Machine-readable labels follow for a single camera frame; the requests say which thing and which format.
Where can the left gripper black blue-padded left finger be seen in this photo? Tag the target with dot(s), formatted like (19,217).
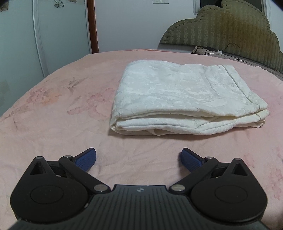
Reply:
(53,191)

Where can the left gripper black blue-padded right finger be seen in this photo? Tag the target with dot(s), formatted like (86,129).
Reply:
(224,192)

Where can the white textured pants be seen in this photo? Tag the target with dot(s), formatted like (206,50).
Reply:
(157,97)

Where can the pink floral bed blanket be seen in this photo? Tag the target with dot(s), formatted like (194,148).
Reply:
(69,111)

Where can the striped pillow at headboard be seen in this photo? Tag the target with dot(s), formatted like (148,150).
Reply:
(206,52)

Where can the white floral wardrobe door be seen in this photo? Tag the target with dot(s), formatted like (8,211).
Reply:
(38,38)

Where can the olive green padded headboard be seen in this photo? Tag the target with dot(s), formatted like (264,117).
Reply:
(240,30)

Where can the brown wooden door frame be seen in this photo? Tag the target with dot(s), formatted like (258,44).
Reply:
(92,26)

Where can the dark window with white frame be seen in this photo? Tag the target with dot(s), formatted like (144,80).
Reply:
(259,5)

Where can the white wall socket right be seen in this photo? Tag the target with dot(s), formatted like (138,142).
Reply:
(164,1)

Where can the white wall socket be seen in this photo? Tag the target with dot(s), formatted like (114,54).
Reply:
(164,1)
(156,1)

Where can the white wall socket left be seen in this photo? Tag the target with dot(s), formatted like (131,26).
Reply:
(156,1)

